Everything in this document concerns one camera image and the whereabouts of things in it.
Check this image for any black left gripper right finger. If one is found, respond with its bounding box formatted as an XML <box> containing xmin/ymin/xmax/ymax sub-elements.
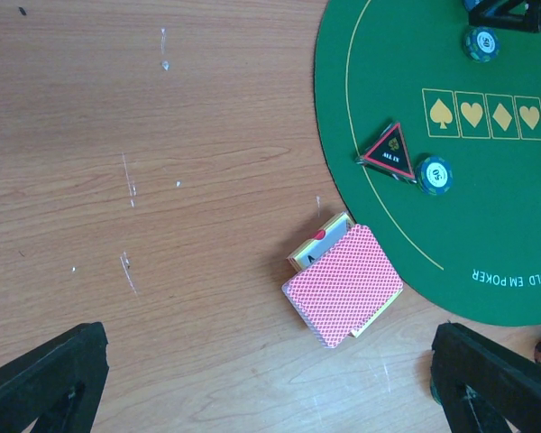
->
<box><xmin>431</xmin><ymin>322</ymin><xmax>541</xmax><ymax>432</ymax></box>

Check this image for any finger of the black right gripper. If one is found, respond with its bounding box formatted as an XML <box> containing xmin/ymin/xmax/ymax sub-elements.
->
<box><xmin>467</xmin><ymin>0</ymin><xmax>541</xmax><ymax>32</ymax></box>

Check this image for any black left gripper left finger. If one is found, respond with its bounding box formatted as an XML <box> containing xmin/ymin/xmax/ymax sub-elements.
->
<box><xmin>0</xmin><ymin>322</ymin><xmax>109</xmax><ymax>432</ymax></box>

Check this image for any green 50 chip top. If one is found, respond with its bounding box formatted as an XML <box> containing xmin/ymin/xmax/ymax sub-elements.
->
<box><xmin>463</xmin><ymin>26</ymin><xmax>500</xmax><ymax>63</ymax></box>

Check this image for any triangular all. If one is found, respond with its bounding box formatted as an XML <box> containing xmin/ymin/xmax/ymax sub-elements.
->
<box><xmin>355</xmin><ymin>122</ymin><xmax>417</xmax><ymax>184</ymax></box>

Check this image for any blue small blind button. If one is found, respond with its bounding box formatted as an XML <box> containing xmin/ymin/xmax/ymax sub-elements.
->
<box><xmin>462</xmin><ymin>0</ymin><xmax>481</xmax><ymax>12</ymax></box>

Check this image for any green blue 50 chip stack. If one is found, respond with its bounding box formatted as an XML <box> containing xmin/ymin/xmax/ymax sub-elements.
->
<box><xmin>429</xmin><ymin>378</ymin><xmax>442</xmax><ymax>406</ymax></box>

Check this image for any round green poker mat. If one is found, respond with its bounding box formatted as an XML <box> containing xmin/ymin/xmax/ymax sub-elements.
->
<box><xmin>315</xmin><ymin>1</ymin><xmax>541</xmax><ymax>326</ymax></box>

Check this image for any red backed card deck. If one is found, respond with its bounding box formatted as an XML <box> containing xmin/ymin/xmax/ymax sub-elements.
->
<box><xmin>281</xmin><ymin>224</ymin><xmax>405</xmax><ymax>349</ymax></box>

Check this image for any yellow playing card box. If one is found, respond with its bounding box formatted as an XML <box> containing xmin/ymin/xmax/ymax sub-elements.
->
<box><xmin>286</xmin><ymin>211</ymin><xmax>405</xmax><ymax>340</ymax></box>

